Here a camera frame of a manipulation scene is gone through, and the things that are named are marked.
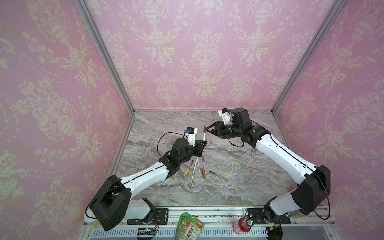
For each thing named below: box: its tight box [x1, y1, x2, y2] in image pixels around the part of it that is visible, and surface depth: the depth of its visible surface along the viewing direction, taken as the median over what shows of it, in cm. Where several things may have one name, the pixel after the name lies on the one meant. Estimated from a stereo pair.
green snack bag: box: [174, 212, 205, 240], surface depth 71 cm
